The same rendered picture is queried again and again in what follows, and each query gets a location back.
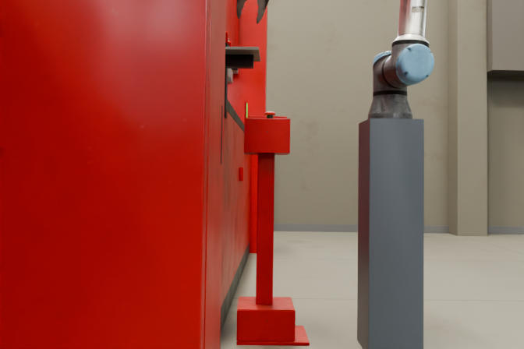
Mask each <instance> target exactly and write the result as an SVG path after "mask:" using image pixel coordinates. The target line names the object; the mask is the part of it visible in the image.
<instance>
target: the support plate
mask: <svg viewBox="0 0 524 349"><path fill-rule="evenodd" d="M225 54H226V55H253V57H254V61H255V62H260V52H259V47H225Z"/></svg>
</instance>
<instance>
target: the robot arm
mask: <svg viewBox="0 0 524 349"><path fill-rule="evenodd" d="M245 1H247V0H237V6H236V12H237V17H238V19H239V18H240V16H241V14H242V9H243V7H244V3H245ZM268 2H269V0H257V4H258V10H257V13H258V15H257V23H259V22H260V21H261V19H262V18H263V15H264V12H265V10H266V7H267V4H268ZM426 16H427V0H400V5H399V15H398V36H397V38H396V39H395V40H394V41H393V42H392V45H391V51H386V52H382V53H380V54H379V55H377V56H376V57H375V58H374V63H373V101H372V104H371V106H370V110H369V113H368V116H367V119H369V118H406V119H412V112H411V109H410V106H409V102H408V99H407V86H411V85H415V84H417V83H420V82H422V81H423V80H425V79H426V78H427V77H428V76H429V75H430V74H431V73H432V71H433V68H434V56H433V53H431V52H430V49H429V42H428V41H427V40H426V39H425V27H426Z"/></svg>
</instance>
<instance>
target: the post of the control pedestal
mask: <svg viewBox="0 0 524 349"><path fill-rule="evenodd" d="M273 262H274V153H259V154H258V176H257V277H256V305H273Z"/></svg>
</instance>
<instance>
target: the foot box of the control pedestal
mask: <svg viewBox="0 0 524 349"><path fill-rule="evenodd" d="M295 321H296V311H295V308H294V305H293V303H292V299H291V298H290V297H273V305H256V297H239V300H238V307H237V335H236V345H290V346H309V345H310V342H309V340H308V337H307V335H306V331H305V328H304V326H295Z"/></svg>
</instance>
